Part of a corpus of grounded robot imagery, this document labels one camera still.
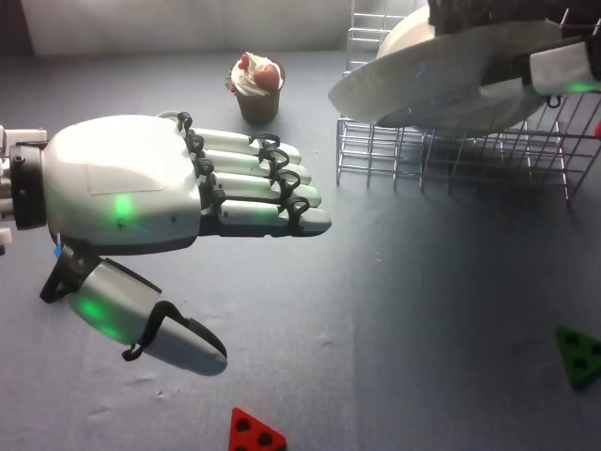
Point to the white plate leaf print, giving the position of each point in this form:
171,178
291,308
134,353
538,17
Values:
408,37

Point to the red triangle block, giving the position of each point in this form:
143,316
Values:
257,430

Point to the blue hexagonal block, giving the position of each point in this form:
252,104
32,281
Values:
57,253

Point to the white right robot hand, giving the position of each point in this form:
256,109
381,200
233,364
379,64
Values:
563,66

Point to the white backdrop sheet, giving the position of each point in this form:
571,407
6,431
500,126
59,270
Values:
188,23

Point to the white plate rim leaf prints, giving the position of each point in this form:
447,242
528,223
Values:
422,80

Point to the toy cupcake with strawberry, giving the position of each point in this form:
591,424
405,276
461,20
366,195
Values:
258,105

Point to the green triangle block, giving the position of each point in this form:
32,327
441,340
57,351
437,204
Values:
569,362

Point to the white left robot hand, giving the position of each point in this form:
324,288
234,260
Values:
117,178

